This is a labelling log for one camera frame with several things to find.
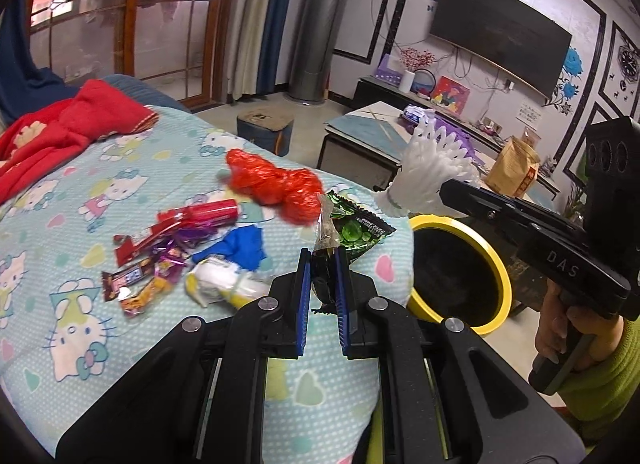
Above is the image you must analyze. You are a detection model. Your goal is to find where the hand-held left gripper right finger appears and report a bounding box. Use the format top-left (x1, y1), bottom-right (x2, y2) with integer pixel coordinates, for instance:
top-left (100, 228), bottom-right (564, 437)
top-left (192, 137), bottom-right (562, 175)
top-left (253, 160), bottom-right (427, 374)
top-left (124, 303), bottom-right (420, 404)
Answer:
top-left (334, 245), bottom-right (586, 464)

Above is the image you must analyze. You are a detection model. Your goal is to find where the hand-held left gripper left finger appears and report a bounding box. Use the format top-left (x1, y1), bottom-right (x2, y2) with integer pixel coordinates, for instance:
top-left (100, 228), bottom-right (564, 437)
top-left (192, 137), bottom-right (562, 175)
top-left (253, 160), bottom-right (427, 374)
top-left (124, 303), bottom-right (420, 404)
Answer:
top-left (56, 248), bottom-right (313, 464)

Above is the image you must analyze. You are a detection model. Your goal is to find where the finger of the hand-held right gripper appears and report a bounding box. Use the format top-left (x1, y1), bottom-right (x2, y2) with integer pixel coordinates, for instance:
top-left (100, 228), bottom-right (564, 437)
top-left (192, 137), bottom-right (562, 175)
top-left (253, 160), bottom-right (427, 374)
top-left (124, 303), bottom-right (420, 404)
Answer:
top-left (467, 183), bottom-right (586, 234)
top-left (440, 179), bottom-right (586, 252)

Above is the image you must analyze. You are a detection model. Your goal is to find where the yellow trash bin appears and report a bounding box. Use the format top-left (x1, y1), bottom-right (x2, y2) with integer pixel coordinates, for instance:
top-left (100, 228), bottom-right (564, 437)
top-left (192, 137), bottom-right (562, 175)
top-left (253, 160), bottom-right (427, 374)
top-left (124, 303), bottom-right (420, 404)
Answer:
top-left (407, 214), bottom-right (512, 336)

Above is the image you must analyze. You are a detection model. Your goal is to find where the white foam fruit net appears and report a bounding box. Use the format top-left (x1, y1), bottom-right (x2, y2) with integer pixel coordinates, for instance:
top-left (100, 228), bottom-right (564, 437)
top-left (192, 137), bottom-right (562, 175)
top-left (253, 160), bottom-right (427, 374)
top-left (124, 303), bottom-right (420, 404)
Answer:
top-left (374, 109), bottom-right (482, 219)

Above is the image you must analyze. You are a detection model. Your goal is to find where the green snack packet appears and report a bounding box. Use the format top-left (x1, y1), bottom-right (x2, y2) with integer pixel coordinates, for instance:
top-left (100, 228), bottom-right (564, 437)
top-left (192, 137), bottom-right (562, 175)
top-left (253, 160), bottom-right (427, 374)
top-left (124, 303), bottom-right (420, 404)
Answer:
top-left (311, 189), bottom-right (397, 316)

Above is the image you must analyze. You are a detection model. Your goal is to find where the red plastic bag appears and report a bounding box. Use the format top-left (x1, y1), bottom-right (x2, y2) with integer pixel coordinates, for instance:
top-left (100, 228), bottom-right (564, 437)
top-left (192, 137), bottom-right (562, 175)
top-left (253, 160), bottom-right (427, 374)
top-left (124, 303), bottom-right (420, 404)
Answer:
top-left (226, 148), bottom-right (325, 226)

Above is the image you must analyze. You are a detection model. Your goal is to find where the red plastic tube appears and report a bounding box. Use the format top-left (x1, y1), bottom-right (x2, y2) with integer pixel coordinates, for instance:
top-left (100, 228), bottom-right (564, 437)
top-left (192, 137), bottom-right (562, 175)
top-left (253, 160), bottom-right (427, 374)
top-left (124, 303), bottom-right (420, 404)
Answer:
top-left (157, 198), bottom-right (239, 231)

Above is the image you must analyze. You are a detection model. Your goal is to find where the purple snack wrapper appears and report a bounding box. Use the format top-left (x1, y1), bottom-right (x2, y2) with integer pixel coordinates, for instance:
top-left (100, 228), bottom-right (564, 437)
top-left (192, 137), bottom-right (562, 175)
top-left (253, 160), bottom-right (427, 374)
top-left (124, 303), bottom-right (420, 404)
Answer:
top-left (165, 225), bottom-right (222, 258)
top-left (154, 247), bottom-right (191, 286)

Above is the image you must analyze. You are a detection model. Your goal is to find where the person's right hand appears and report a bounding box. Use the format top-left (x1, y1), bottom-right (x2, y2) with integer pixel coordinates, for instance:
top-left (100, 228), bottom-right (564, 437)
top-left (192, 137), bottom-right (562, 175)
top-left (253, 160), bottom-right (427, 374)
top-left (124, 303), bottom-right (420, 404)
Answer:
top-left (534, 284), bottom-right (627, 366)

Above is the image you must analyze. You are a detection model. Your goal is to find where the brown paper bag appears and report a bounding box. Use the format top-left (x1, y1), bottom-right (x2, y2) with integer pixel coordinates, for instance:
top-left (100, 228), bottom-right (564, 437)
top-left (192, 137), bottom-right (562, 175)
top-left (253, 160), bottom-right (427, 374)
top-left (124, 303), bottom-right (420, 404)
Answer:
top-left (485, 135), bottom-right (542, 199)

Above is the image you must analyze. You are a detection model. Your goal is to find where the purple cloth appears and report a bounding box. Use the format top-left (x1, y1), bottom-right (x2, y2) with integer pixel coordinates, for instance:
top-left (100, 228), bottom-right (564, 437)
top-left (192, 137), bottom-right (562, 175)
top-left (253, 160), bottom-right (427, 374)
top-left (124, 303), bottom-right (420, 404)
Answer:
top-left (399, 112), bottom-right (485, 166)

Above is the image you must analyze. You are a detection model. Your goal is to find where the blue plastic bag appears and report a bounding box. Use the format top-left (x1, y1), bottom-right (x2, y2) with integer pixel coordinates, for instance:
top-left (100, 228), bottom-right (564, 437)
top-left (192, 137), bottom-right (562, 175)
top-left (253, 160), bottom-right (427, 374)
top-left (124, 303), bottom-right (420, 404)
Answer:
top-left (192, 225), bottom-right (269, 273)

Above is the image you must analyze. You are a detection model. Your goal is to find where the white and yellow wrapper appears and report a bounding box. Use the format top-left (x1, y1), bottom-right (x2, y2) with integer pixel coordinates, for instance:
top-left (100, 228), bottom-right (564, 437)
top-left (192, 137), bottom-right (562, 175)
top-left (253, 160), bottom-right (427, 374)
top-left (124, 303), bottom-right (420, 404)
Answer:
top-left (185, 257), bottom-right (272, 308)

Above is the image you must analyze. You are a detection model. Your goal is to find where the colourful painting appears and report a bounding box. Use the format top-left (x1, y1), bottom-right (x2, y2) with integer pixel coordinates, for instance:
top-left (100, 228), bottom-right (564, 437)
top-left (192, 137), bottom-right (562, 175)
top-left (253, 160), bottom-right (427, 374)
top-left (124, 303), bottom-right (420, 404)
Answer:
top-left (430, 76), bottom-right (472, 114)

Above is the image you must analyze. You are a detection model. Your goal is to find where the white vase with red flowers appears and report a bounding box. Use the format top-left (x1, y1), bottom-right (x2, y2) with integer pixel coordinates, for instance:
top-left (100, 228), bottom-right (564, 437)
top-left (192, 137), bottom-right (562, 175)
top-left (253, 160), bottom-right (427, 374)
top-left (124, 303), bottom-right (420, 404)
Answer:
top-left (398, 47), bottom-right (439, 94)

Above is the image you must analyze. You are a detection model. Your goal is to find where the orange and purple snack packet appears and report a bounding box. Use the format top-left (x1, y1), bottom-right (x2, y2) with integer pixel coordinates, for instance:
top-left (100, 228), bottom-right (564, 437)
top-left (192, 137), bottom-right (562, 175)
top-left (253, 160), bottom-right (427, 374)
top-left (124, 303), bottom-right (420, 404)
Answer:
top-left (119, 277), bottom-right (174, 318)

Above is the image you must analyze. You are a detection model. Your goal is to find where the black television stand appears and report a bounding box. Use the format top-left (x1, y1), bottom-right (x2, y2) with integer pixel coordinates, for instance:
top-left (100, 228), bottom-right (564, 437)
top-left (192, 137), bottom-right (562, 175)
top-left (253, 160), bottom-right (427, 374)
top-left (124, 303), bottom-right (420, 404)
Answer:
top-left (351, 75), bottom-right (562, 201)

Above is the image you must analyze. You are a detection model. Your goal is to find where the purple box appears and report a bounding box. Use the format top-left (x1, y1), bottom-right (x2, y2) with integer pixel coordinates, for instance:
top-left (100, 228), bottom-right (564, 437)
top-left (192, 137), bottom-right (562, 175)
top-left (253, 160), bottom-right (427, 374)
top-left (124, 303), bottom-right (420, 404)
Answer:
top-left (375, 55), bottom-right (404, 86)

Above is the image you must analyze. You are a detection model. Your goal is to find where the blue square stool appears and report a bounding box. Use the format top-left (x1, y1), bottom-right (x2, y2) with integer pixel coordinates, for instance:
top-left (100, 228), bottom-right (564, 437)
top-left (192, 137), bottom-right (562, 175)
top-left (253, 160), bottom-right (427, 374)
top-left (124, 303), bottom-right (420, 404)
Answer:
top-left (236, 109), bottom-right (295, 158)

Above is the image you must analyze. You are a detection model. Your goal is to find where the red strip wrapper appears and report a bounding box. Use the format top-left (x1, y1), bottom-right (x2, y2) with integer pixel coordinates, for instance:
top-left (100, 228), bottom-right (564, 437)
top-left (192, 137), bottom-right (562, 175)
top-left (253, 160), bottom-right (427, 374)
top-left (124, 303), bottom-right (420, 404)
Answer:
top-left (114, 221), bottom-right (174, 268)

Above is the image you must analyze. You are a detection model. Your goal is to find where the brown candy bar wrapper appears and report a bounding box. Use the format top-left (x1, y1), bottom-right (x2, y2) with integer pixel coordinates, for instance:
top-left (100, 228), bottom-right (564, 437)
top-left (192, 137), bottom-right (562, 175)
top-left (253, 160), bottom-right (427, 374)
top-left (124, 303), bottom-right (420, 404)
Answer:
top-left (101, 264), bottom-right (152, 302)

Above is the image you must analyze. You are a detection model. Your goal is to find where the light blue cartoon printed blanket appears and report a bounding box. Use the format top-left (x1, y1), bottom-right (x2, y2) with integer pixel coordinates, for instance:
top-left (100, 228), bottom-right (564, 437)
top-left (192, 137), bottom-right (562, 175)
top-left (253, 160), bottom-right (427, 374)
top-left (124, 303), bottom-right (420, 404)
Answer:
top-left (0, 103), bottom-right (417, 464)

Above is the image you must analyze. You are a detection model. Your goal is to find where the silver tower air conditioner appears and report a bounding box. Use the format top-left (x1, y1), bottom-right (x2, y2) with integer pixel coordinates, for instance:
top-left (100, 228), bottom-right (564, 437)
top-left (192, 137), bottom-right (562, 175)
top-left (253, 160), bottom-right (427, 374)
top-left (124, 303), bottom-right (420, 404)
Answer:
top-left (285, 0), bottom-right (359, 106)

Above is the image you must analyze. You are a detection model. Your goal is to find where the blue curtain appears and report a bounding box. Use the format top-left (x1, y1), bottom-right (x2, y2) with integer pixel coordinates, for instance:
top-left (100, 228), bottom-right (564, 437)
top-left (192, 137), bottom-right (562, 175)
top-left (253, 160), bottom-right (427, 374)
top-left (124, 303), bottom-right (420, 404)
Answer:
top-left (256, 0), bottom-right (302, 96)

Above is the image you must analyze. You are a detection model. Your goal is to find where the white curtain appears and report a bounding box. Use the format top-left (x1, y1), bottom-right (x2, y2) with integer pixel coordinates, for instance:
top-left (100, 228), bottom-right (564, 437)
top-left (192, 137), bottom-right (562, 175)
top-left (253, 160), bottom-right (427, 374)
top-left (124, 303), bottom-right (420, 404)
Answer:
top-left (231, 0), bottom-right (282, 101)

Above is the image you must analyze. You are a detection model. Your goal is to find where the red blanket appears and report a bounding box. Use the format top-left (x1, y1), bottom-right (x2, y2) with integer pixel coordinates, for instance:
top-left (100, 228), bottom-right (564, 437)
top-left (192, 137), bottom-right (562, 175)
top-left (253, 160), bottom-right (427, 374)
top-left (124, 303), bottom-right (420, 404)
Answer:
top-left (0, 79), bottom-right (161, 206)

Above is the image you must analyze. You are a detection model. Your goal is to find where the wooden framed glass door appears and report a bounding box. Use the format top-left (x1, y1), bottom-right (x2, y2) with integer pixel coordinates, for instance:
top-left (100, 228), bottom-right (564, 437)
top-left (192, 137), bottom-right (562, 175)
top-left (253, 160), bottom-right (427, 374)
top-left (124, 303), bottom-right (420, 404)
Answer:
top-left (24, 0), bottom-right (237, 111)

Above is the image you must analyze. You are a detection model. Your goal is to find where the dark blue cloth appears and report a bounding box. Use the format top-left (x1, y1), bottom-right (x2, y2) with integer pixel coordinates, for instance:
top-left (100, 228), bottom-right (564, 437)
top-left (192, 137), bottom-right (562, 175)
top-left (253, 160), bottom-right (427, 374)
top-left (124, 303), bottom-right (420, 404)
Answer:
top-left (0, 0), bottom-right (77, 126)

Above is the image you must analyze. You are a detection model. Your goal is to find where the white wall notice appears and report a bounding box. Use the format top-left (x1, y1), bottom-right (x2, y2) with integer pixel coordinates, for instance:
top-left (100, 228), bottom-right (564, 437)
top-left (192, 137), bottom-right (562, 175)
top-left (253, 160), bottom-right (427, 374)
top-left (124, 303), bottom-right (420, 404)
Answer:
top-left (517, 103), bottom-right (543, 129)

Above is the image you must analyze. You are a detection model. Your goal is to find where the black ring ornament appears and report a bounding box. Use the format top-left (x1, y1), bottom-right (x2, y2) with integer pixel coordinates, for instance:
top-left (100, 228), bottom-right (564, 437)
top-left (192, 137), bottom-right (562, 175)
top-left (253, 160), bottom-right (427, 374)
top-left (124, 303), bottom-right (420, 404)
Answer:
top-left (412, 68), bottom-right (442, 98)

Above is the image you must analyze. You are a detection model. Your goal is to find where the black wall clock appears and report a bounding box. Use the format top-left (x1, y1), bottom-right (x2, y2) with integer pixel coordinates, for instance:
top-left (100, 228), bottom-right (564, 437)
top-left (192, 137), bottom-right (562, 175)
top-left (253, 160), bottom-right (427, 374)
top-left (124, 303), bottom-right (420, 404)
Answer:
top-left (618, 44), bottom-right (640, 84)

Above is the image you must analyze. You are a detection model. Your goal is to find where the wall-mounted television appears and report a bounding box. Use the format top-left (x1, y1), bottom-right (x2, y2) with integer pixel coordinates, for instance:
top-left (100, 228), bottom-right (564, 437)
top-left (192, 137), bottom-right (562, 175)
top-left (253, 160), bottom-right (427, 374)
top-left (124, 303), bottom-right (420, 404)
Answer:
top-left (429, 0), bottom-right (574, 100)

